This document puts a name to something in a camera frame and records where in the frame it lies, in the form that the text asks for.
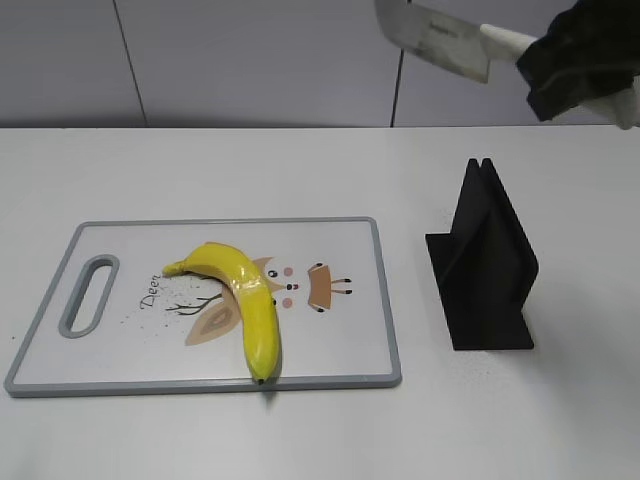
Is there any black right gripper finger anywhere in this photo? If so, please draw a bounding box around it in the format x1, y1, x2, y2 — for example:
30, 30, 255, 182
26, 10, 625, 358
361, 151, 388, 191
516, 0, 639, 121

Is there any white handled cleaver knife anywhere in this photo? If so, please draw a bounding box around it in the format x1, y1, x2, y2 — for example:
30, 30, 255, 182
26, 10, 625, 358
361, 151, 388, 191
374, 0, 639, 131

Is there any yellow plastic banana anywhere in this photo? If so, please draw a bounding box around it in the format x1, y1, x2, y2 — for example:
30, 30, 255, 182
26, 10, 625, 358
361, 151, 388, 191
162, 242, 281, 383

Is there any black knife stand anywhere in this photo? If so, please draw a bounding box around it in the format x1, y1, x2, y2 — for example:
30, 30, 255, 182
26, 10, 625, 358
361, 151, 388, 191
425, 158, 539, 351

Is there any grey rimmed white cutting board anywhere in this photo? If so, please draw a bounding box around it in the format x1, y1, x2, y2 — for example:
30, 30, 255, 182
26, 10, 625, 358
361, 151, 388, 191
5, 217, 401, 397

